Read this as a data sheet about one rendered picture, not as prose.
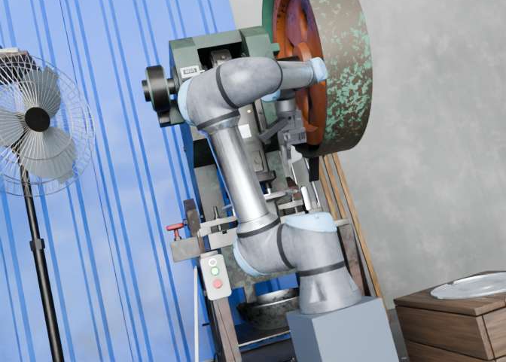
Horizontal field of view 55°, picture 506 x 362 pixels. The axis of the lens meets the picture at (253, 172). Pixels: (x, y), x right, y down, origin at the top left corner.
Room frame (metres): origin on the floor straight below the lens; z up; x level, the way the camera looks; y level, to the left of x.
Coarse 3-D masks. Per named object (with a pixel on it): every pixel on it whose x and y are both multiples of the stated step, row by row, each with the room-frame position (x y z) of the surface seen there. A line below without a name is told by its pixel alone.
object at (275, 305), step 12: (288, 288) 2.13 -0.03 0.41; (264, 300) 2.12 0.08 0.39; (276, 300) 2.13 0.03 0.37; (288, 300) 1.81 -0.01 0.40; (240, 312) 1.91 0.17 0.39; (252, 312) 1.85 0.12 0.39; (264, 312) 1.82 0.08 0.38; (276, 312) 1.82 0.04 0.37; (252, 324) 1.91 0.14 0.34; (264, 324) 1.86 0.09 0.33; (276, 324) 1.85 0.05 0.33
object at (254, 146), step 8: (240, 112) 1.89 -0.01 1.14; (248, 112) 1.89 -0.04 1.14; (240, 120) 1.89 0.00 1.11; (248, 120) 1.90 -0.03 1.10; (256, 120) 1.90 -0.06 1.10; (240, 128) 1.89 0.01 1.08; (248, 128) 1.89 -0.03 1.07; (256, 128) 1.90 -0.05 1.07; (248, 136) 1.89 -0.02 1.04; (256, 136) 1.90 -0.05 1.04; (248, 144) 1.89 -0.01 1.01; (256, 144) 1.90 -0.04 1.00; (248, 152) 1.86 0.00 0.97; (256, 152) 1.87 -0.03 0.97; (264, 152) 1.91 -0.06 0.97; (256, 160) 1.85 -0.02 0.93; (264, 160) 1.90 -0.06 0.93; (256, 168) 1.86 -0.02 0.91; (264, 168) 1.90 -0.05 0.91
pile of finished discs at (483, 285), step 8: (504, 272) 1.60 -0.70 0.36; (464, 280) 1.66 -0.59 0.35; (472, 280) 1.64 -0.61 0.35; (480, 280) 1.57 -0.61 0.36; (488, 280) 1.54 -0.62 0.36; (496, 280) 1.51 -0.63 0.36; (504, 280) 1.51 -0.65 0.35; (440, 288) 1.63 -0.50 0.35; (448, 288) 1.60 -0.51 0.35; (456, 288) 1.57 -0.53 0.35; (464, 288) 1.51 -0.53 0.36; (472, 288) 1.48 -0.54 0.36; (480, 288) 1.46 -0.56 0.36; (488, 288) 1.45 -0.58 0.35; (496, 288) 1.43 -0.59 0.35; (504, 288) 1.40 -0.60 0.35; (432, 296) 1.53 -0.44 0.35; (440, 296) 1.51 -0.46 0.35; (448, 296) 1.49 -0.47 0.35; (456, 296) 1.46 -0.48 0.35; (464, 296) 1.41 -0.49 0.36; (472, 296) 1.40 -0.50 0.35; (480, 296) 1.39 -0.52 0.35
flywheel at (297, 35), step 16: (288, 0) 2.03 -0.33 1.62; (304, 0) 1.78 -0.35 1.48; (288, 16) 2.10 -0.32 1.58; (304, 16) 1.98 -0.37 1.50; (288, 32) 2.16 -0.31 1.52; (304, 32) 1.96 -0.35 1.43; (288, 48) 2.21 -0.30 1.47; (304, 48) 1.97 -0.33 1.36; (320, 48) 1.85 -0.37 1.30; (304, 96) 2.18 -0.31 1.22; (320, 96) 1.98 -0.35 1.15; (304, 112) 2.23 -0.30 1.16; (320, 112) 2.03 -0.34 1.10; (320, 128) 1.98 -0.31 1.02
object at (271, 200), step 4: (284, 192) 1.69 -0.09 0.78; (264, 196) 1.68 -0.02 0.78; (268, 196) 1.68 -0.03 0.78; (272, 196) 1.68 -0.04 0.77; (276, 196) 1.68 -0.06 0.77; (280, 196) 1.70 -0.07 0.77; (284, 196) 1.75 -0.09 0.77; (268, 200) 1.74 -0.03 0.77; (272, 200) 1.79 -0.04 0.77; (276, 200) 1.86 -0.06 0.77; (268, 204) 1.80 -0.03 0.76; (272, 204) 1.80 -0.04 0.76; (272, 208) 1.80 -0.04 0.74; (276, 208) 1.81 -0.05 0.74; (272, 212) 1.80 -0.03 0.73; (276, 212) 1.80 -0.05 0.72; (280, 220) 1.81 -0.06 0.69
